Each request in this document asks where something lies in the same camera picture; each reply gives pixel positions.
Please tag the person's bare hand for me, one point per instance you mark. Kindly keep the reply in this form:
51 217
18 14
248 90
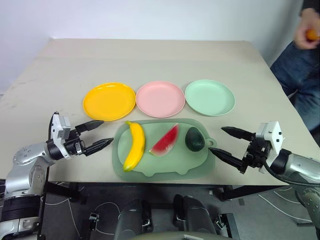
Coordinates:
302 40

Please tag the black stand bracket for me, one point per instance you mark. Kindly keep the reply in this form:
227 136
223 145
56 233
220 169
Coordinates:
227 223
93 222

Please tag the dark green avocado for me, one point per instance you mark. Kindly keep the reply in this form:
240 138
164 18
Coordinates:
195 140

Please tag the yellow plate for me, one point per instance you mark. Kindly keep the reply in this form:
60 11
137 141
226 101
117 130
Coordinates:
109 101

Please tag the light green plate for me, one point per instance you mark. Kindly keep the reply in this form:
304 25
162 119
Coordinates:
210 97

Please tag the person's blue jeans leg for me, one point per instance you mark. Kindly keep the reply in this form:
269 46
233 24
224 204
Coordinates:
297 72

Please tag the black table frame bar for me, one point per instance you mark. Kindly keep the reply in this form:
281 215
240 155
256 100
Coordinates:
247 192
65 191

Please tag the green silicone tray mat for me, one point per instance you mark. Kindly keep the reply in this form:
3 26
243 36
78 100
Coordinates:
172 165

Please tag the pink plate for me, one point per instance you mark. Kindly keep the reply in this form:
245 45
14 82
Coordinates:
160 98

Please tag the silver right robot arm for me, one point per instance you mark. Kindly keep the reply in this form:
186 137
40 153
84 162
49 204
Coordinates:
297 165

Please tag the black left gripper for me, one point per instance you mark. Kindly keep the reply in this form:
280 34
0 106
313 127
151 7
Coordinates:
75 145

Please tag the small orange fruit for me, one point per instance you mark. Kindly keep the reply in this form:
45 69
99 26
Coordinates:
312 35

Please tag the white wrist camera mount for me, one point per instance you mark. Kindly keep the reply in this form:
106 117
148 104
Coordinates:
273 136
59 128

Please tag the red watermelon slice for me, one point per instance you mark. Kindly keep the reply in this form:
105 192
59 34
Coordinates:
166 143

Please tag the yellow banana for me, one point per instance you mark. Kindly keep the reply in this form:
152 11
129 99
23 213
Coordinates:
137 147

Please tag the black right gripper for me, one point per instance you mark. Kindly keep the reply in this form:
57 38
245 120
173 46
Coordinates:
258 152

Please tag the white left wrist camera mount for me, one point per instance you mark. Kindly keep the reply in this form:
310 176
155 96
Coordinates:
59 128

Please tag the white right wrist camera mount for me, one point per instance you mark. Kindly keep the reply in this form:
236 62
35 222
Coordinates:
273 136

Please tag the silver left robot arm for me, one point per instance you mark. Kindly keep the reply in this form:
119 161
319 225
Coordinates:
23 160

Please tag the dark rounded robot leg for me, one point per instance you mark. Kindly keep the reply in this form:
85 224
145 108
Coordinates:
195 215
133 217

